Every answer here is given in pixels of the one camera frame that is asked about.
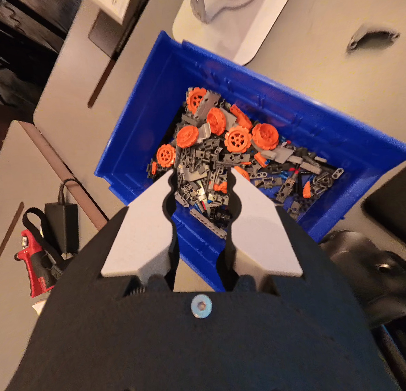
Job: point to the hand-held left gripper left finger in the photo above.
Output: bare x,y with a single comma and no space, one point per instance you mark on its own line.
139,238

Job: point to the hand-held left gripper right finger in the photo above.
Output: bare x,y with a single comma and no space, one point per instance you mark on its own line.
266,238

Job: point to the pile of toy block pieces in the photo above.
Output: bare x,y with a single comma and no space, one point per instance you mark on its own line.
203,156

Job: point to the blue parts bin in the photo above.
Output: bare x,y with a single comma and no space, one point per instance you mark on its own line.
142,127

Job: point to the black power adapter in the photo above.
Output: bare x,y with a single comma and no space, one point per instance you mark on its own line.
62,226

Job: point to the red black hand tool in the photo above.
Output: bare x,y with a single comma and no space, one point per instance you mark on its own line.
35,264

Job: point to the small grey block panel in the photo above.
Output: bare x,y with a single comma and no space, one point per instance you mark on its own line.
374,37

